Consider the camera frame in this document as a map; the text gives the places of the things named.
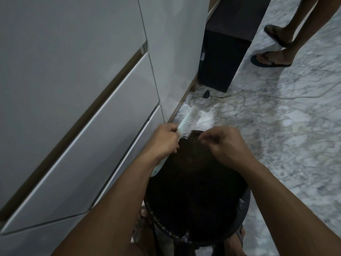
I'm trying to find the person's left hand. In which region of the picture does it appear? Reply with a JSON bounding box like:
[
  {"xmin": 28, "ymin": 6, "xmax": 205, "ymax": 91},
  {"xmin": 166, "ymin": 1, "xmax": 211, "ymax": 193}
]
[{"xmin": 145, "ymin": 123, "xmax": 180, "ymax": 163}]

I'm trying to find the person's right hand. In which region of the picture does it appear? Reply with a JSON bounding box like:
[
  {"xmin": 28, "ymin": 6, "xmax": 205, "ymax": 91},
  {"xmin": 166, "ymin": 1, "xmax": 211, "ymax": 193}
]
[{"xmin": 198, "ymin": 126, "xmax": 256, "ymax": 171}]

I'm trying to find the black speaker box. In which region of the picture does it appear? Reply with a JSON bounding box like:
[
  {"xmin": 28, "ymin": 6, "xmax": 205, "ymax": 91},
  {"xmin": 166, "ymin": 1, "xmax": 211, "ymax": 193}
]
[{"xmin": 198, "ymin": 0, "xmax": 273, "ymax": 93}]

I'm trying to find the black mesh waste basket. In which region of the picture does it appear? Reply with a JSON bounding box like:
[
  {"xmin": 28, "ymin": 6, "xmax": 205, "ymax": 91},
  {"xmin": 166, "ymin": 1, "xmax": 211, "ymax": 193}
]
[{"xmin": 144, "ymin": 129, "xmax": 251, "ymax": 247}]

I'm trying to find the person's leg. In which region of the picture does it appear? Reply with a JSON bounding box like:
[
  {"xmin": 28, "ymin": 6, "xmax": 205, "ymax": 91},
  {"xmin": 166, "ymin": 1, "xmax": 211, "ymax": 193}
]
[
  {"xmin": 225, "ymin": 224, "xmax": 246, "ymax": 256},
  {"xmin": 132, "ymin": 208, "xmax": 157, "ymax": 256}
]

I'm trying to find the white floor cable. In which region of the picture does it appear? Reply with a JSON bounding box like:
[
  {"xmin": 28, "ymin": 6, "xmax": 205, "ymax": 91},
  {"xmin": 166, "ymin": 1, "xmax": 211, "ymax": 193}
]
[{"xmin": 189, "ymin": 82, "xmax": 341, "ymax": 107}]

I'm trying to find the person's left forearm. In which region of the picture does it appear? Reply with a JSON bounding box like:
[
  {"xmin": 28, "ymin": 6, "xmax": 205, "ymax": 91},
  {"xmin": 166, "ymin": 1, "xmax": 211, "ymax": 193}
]
[{"xmin": 52, "ymin": 154, "xmax": 160, "ymax": 256}]

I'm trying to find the person's left leg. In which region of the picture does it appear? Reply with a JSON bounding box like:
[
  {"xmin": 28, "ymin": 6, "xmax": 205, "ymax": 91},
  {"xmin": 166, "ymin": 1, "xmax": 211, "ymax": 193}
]
[{"xmin": 132, "ymin": 208, "xmax": 157, "ymax": 256}]

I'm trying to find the white drawer cabinet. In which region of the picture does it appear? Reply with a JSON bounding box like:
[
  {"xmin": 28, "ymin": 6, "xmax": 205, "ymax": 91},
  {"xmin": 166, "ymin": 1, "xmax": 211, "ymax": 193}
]
[{"xmin": 0, "ymin": 0, "xmax": 213, "ymax": 256}]

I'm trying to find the person's right leg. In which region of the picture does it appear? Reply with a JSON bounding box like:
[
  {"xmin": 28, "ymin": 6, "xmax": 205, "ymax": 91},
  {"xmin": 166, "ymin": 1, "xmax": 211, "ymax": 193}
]
[{"xmin": 225, "ymin": 224, "xmax": 246, "ymax": 256}]

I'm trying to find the person's black sandal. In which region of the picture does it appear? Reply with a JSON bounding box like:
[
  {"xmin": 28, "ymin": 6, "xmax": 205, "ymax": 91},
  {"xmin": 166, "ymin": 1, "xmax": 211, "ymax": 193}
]
[
  {"xmin": 236, "ymin": 225, "xmax": 245, "ymax": 246},
  {"xmin": 132, "ymin": 217, "xmax": 147, "ymax": 243}
]

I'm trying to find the light blue hairbrush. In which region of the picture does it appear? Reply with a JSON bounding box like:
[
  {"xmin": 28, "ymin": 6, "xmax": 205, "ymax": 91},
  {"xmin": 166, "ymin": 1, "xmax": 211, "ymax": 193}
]
[{"xmin": 152, "ymin": 106, "xmax": 203, "ymax": 177}]

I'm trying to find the person's right forearm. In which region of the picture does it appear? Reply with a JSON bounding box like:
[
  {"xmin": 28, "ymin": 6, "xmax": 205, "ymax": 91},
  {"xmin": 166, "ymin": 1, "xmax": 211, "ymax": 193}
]
[{"xmin": 244, "ymin": 160, "xmax": 341, "ymax": 256}]

